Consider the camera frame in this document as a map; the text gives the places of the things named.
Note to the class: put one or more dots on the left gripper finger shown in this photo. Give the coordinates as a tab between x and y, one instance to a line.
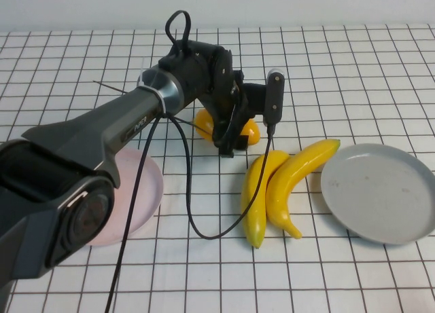
227	146

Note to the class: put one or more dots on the yellow banana green blunt tip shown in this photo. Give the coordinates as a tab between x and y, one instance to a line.
256	224

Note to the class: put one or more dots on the yellow banana with curved stem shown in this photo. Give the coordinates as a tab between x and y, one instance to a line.
289	177

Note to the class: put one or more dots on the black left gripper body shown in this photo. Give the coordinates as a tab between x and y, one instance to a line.
227	102

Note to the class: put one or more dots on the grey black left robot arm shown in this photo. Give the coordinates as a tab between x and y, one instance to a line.
102	129

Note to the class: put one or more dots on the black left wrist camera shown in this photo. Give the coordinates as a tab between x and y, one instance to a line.
273	95

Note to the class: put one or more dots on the orange yellow toy mango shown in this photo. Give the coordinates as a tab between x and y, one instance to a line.
204	123

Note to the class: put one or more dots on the white grid pattern tablecloth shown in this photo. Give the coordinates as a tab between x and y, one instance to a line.
340	72

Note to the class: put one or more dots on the white zip tie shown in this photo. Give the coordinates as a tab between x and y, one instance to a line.
154	91

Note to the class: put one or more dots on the thin black zip tie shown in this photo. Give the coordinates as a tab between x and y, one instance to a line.
108	86
190	123

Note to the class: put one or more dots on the grey round plate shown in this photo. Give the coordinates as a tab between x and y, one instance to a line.
380	197

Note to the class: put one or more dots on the pink round plate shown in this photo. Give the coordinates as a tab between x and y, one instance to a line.
146	190

